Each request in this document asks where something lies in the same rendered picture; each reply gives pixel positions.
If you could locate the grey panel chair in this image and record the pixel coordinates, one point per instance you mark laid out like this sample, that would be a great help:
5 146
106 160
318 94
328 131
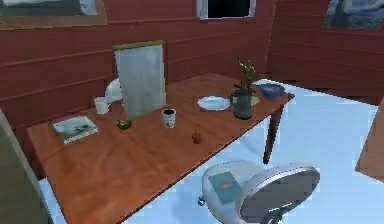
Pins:
141 80

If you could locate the white round chair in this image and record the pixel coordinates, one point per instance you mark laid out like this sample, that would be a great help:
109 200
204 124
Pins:
113 90

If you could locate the white swivel chair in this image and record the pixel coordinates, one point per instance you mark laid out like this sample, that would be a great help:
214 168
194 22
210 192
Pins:
266 196

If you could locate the white plate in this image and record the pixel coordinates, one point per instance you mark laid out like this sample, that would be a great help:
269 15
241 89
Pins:
214 102

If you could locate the white mug with print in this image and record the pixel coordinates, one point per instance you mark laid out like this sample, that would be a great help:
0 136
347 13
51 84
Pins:
169 118

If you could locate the small red fruit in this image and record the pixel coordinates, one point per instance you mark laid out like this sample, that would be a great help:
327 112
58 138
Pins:
196 137

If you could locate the dark grey jug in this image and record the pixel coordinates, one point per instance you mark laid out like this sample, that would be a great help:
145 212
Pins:
242 105

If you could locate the yellow dried plant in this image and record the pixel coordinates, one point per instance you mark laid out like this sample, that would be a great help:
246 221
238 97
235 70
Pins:
247 74

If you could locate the small green bowl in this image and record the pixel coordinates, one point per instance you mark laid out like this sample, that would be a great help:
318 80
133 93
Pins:
124 124

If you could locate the brown wooden table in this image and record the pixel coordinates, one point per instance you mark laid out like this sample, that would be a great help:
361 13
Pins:
133 160

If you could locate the teal book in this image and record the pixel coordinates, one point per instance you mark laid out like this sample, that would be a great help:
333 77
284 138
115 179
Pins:
225 186

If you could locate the blue bowl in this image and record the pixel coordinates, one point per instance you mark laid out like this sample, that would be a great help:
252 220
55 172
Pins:
271 90

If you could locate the white cup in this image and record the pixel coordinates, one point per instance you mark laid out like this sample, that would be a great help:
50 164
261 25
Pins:
101 105

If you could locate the white framed window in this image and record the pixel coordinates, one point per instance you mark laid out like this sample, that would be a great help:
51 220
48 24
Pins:
226 8

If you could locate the pale landscape book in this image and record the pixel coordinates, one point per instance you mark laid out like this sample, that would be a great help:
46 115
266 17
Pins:
75 128

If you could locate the brown wooden furniture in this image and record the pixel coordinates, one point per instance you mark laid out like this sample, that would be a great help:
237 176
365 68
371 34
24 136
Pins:
371 146

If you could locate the grey green furniture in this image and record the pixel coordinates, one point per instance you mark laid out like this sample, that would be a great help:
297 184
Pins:
16 180

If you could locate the brown framed wall picture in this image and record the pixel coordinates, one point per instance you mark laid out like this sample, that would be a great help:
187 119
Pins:
50 13

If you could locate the blue swirl wall picture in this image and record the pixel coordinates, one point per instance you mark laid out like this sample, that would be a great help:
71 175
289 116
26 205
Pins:
355 14

